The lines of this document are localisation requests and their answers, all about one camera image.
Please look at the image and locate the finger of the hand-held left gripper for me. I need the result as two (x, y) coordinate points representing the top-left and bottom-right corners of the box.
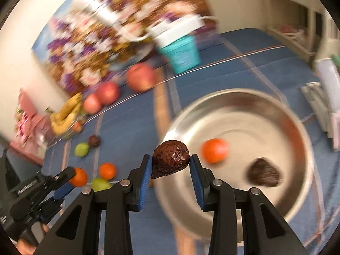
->
(40, 167), (77, 192)
(42, 184), (75, 205)

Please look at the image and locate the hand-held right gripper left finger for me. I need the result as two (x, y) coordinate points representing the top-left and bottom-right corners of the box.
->
(33, 154), (153, 255)

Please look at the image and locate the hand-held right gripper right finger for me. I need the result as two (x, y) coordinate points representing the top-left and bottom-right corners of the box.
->
(189, 154), (310, 255)

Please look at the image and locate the green mango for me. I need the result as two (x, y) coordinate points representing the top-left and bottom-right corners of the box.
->
(74, 143), (89, 157)
(91, 178), (112, 192)

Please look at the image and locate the round steel plate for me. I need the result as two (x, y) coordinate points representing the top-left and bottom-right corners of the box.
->
(154, 89), (316, 247)

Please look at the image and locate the person's left hand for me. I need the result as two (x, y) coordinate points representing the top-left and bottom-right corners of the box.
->
(16, 224), (50, 255)

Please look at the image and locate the clear plastic tray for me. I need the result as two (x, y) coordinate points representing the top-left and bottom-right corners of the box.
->
(40, 112), (87, 147)

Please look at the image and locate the blue plaid tablecloth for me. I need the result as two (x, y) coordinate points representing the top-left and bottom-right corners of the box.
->
(40, 28), (340, 255)

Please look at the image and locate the bunch of yellow bananas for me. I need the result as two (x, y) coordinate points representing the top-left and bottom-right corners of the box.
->
(50, 92), (83, 136)

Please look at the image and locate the red apple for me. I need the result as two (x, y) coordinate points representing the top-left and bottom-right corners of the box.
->
(95, 81), (120, 105)
(82, 93), (102, 115)

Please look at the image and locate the pink flower bouquet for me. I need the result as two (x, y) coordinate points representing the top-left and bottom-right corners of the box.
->
(14, 87), (51, 150)

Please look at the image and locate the red mango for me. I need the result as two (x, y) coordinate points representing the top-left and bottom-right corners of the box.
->
(126, 63), (157, 93)

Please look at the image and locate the teal tin box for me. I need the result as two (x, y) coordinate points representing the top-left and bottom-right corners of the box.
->
(157, 34), (201, 74)

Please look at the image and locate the white ribbed rack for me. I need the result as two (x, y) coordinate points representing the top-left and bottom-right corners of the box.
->
(301, 82), (332, 139)

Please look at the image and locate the flower painting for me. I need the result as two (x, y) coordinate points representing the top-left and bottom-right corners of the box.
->
(32, 0), (216, 96)

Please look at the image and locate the white shelf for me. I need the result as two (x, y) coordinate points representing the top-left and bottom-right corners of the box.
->
(266, 0), (323, 63)

